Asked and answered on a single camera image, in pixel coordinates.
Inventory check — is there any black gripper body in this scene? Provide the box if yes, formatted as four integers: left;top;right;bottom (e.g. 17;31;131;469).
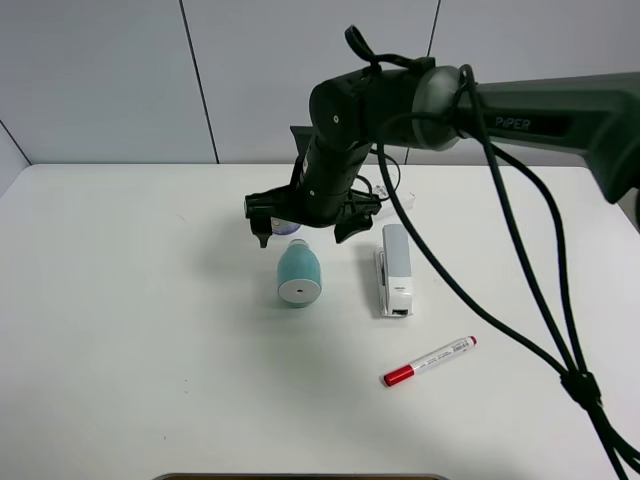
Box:
244;126;381;228

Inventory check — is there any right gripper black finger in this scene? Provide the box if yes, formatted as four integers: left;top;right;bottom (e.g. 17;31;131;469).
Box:
334;213;373;244
250;215;272;248

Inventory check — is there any teal pencil sharpener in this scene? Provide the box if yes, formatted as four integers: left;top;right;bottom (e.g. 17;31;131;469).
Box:
277;239;322;308

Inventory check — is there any dark green robot arm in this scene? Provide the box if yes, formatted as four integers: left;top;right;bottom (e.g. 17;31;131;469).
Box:
244;66;639;244

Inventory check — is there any white grey stapler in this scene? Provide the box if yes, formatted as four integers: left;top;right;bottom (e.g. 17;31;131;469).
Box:
374;224;414;318

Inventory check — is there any purple round container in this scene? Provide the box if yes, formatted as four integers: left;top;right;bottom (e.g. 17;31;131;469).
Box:
271;218;300;236

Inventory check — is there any white rectangular box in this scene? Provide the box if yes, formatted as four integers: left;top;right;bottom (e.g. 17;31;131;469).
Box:
372;184;416;218

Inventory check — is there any red white marker pen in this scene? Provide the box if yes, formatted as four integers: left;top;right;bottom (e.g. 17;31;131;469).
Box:
381;336;478;388

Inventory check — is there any black cable bundle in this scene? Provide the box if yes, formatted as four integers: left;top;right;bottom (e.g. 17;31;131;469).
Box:
343;25;640;480

